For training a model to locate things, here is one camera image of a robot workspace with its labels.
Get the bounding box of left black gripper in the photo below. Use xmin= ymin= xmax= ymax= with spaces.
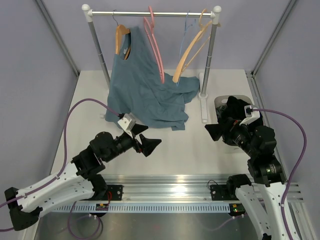
xmin=104 ymin=123 xmax=161 ymax=163

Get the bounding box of blue wire hanger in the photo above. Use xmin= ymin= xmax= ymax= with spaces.
xmin=176 ymin=10 xmax=197 ymax=87

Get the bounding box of beige plastic hanger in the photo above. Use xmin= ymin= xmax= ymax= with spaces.
xmin=172 ymin=8 xmax=222 ymax=83

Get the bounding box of white metal clothes rack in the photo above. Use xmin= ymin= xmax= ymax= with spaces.
xmin=81 ymin=4 xmax=222 ymax=123

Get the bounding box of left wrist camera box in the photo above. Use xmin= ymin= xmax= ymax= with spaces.
xmin=117 ymin=113 xmax=136 ymax=136

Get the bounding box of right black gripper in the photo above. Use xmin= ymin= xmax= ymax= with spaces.
xmin=205 ymin=116 xmax=258 ymax=158

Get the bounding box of blue-grey t shirt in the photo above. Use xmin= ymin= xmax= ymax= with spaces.
xmin=107 ymin=26 xmax=200 ymax=131

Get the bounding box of slotted cable duct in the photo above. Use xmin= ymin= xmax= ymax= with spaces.
xmin=54 ymin=202 xmax=245 ymax=213

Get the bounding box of white laundry basket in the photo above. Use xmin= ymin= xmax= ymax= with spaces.
xmin=214 ymin=95 xmax=254 ymax=154

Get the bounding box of brown wooden hanger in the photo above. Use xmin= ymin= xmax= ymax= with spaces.
xmin=112 ymin=9 xmax=131 ymax=55

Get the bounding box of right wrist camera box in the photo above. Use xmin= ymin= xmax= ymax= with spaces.
xmin=239 ymin=104 xmax=260 ymax=126

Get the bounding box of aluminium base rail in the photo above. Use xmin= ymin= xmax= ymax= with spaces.
xmin=48 ymin=174 xmax=305 ymax=202

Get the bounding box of black garment in basket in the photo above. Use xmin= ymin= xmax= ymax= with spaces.
xmin=216 ymin=96 xmax=250 ymax=132

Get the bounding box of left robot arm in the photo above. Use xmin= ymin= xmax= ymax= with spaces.
xmin=4 ymin=124 xmax=162 ymax=231

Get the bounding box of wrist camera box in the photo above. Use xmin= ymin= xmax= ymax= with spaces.
xmin=239 ymin=104 xmax=260 ymax=126
xmin=117 ymin=113 xmax=136 ymax=136

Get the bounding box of purple cable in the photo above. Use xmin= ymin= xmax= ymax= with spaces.
xmin=0 ymin=98 xmax=125 ymax=238
xmin=245 ymin=106 xmax=308 ymax=240

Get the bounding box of pink plastic hanger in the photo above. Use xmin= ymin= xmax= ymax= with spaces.
xmin=143 ymin=6 xmax=165 ymax=84

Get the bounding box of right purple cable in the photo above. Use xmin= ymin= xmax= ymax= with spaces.
xmin=245 ymin=106 xmax=308 ymax=240

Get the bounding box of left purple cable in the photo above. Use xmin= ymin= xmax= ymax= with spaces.
xmin=0 ymin=98 xmax=125 ymax=238

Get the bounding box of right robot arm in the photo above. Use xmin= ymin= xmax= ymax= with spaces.
xmin=205 ymin=118 xmax=300 ymax=240

